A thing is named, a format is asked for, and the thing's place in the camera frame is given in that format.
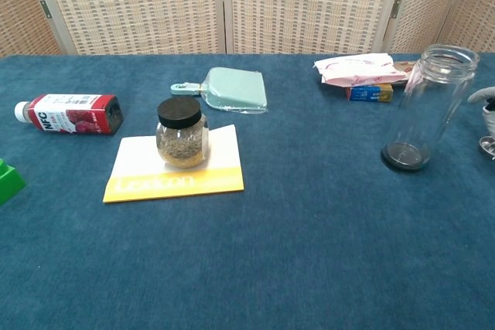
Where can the blue orange small box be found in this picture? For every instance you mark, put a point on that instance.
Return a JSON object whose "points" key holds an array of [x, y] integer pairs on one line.
{"points": [[369, 93]]}

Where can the mint green dustpan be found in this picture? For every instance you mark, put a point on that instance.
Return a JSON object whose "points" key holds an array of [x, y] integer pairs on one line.
{"points": [[236, 90]]}

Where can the white pink snack packet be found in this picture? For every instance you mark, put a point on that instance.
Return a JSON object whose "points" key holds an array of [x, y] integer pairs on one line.
{"points": [[356, 69]]}

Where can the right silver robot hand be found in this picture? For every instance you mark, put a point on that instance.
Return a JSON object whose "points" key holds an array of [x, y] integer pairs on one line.
{"points": [[490, 113]]}

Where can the blue tablecloth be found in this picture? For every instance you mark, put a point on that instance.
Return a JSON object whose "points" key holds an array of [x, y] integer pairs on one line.
{"points": [[270, 249]]}

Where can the clear glass jar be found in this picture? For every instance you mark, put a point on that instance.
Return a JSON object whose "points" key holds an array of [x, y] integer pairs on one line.
{"points": [[433, 113]]}

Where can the brown red patterned packet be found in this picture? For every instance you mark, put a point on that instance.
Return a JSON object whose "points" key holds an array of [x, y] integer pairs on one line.
{"points": [[408, 67]]}

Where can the green toy block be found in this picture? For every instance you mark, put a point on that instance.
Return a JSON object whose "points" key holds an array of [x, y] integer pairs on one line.
{"points": [[9, 183]]}

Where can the red label juice bottle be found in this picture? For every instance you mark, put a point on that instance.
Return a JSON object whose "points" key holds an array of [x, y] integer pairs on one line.
{"points": [[69, 113]]}

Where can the yellow white booklet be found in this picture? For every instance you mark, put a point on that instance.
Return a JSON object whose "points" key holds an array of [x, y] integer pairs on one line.
{"points": [[139, 183]]}

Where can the woven folding screen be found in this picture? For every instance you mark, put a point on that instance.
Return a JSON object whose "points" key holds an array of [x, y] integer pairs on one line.
{"points": [[135, 5]]}

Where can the glass jar black lid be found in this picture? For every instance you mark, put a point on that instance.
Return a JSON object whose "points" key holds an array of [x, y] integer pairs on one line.
{"points": [[181, 140]]}

